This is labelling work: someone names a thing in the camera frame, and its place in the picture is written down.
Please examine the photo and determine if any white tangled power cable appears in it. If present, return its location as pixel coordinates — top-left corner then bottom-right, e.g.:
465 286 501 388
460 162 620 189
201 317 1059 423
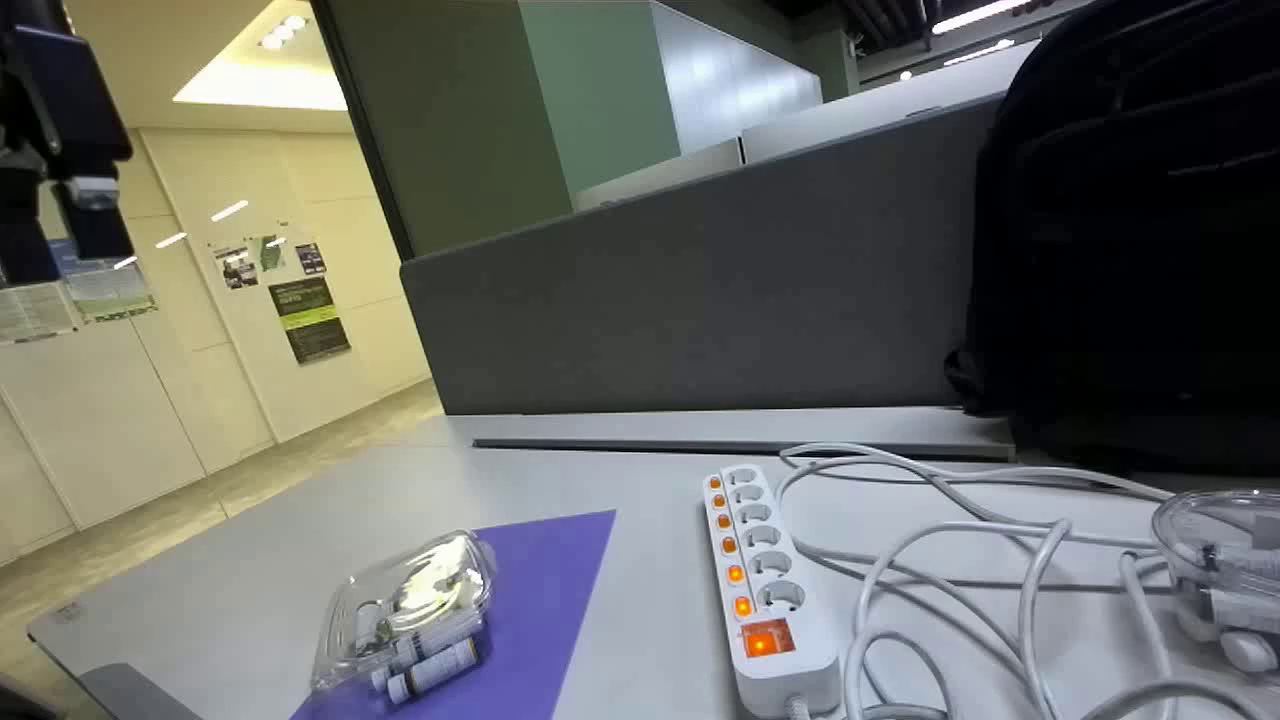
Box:
777 440 1280 720

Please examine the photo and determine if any gray desk partition panel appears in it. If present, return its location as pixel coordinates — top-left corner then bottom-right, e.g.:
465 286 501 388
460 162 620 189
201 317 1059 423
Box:
401 97 997 416

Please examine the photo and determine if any green pillar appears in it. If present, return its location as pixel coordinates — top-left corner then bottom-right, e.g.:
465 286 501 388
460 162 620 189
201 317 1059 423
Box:
311 0 684 266

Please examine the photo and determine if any wall notice paper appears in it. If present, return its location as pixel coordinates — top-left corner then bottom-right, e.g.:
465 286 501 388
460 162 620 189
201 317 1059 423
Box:
0 257 161 350

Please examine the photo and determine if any black backpack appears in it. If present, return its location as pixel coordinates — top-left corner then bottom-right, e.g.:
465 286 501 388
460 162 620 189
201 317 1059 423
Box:
945 0 1280 478

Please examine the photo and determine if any dark wall poster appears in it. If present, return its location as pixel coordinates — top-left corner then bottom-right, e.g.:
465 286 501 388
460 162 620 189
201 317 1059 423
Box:
266 271 357 367

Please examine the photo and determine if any clear bag with white plug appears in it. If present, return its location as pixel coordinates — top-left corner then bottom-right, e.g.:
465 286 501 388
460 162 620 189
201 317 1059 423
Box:
1148 486 1280 676

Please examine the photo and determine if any clear bag of white adapters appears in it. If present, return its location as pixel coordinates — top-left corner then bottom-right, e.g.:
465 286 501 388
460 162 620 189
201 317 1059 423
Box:
307 527 501 711

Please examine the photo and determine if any purple paper sheet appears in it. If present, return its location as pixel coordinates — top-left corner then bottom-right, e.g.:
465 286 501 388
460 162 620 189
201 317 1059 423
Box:
289 509 620 720

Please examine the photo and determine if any white multi-switch power strip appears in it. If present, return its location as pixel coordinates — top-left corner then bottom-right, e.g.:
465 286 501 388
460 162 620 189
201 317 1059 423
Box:
694 459 846 720

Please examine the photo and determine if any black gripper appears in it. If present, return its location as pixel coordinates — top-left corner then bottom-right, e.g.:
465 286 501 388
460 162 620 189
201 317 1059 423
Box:
0 0 140 288

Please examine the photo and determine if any aluminium partition base rail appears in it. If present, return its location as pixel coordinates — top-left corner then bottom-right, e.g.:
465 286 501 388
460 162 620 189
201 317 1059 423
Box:
449 405 1015 459

